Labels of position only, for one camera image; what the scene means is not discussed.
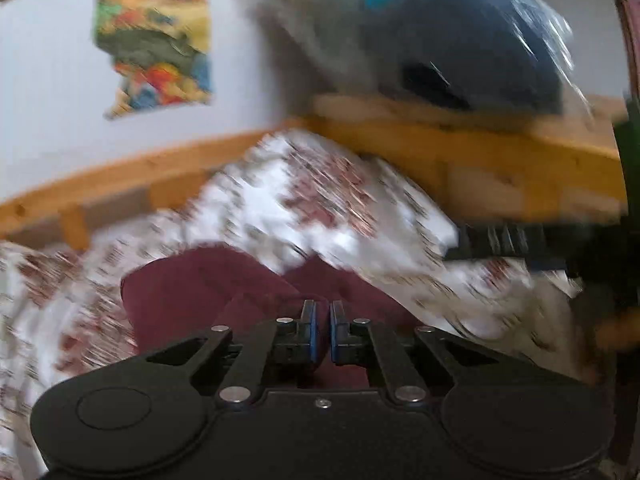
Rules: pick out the plastic-wrapped blue bedding bundle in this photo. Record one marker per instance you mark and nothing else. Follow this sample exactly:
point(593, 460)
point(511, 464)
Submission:
point(450, 25)

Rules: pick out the wooden bed frame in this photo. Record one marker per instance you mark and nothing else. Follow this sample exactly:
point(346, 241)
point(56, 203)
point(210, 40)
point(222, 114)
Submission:
point(500, 160)

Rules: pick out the torn landscape wall poster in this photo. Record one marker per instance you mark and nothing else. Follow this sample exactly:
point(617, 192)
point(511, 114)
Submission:
point(150, 40)

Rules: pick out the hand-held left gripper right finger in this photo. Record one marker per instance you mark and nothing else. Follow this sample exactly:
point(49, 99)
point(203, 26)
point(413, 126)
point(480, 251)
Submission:
point(334, 332)

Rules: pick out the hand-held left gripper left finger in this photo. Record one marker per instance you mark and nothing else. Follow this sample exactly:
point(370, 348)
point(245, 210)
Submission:
point(312, 332)

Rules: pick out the maroon long-sleeve shirt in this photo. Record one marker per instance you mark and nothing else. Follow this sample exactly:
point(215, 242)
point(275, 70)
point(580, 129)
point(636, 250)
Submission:
point(200, 285)

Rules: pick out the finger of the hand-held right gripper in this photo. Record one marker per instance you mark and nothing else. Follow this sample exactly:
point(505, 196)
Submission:
point(505, 244)

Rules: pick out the white floral satin blanket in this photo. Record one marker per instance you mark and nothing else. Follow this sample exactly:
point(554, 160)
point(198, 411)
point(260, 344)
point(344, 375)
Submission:
point(280, 185)

